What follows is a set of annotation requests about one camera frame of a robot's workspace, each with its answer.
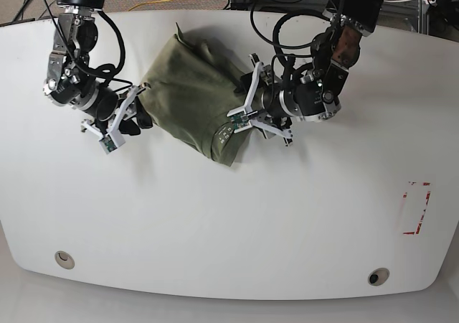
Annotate left table cable grommet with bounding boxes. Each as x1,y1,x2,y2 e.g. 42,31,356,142
55,251,75,270

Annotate olive green t-shirt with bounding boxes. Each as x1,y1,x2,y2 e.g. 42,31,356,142
139,29,249,167

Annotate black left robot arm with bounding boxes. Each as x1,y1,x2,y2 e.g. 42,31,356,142
227,0,384,144

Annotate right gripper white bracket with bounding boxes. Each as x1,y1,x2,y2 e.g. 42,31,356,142
80,82,153,148

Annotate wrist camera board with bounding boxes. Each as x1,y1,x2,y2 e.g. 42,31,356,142
98,135,118,154
229,112,250,134

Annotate red tape rectangle marking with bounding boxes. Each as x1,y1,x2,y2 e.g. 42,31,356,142
400,182,432,235

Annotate right table cable grommet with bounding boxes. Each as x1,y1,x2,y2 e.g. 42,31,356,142
368,268,390,286

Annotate black cables on floor left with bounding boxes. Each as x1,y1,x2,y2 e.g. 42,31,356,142
0,0,58,26

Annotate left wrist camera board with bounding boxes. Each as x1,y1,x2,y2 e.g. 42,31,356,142
229,112,250,134

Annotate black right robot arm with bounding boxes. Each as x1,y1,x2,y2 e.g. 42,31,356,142
43,0,153,154

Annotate table cable grommet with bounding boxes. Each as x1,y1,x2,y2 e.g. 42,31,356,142
55,251,75,270
368,268,390,286

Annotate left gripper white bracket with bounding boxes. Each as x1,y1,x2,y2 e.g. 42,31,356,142
227,53,293,146

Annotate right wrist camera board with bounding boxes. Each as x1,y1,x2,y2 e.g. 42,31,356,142
98,135,118,154

